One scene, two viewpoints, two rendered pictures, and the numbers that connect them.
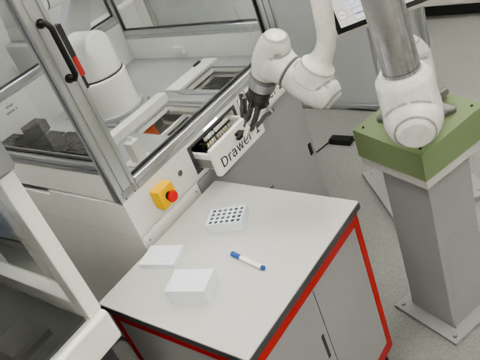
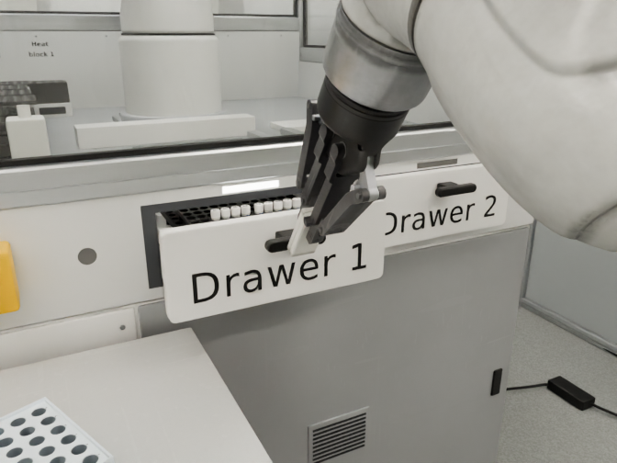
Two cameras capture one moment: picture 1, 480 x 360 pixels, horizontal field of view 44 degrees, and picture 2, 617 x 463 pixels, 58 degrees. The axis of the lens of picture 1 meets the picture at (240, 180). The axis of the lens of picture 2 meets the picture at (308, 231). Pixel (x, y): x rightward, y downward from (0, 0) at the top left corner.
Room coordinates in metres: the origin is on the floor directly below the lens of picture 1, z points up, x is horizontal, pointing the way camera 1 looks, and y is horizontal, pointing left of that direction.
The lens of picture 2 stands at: (1.25, -0.25, 1.13)
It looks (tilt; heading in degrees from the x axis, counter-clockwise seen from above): 20 degrees down; 16
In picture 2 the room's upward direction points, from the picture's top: straight up
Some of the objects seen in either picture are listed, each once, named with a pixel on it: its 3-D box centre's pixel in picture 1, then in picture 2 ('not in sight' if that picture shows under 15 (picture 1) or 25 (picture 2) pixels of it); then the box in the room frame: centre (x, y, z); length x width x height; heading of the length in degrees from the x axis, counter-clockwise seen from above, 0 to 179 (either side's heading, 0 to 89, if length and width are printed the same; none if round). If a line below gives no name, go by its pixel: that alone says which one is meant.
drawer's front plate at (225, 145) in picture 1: (237, 140); (282, 255); (1.85, -0.04, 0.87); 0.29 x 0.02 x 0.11; 133
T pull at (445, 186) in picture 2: not in sight; (451, 187); (2.11, -0.23, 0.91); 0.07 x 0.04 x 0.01; 133
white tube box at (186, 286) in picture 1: (191, 286); not in sight; (1.29, 0.24, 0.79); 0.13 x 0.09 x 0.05; 61
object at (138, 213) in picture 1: (136, 126); (189, 161); (2.29, 0.32, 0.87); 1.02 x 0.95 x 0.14; 133
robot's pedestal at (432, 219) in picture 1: (436, 231); not in sight; (1.57, -0.59, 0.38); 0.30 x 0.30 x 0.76; 23
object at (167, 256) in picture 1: (162, 256); not in sight; (1.51, 0.32, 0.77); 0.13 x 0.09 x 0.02; 59
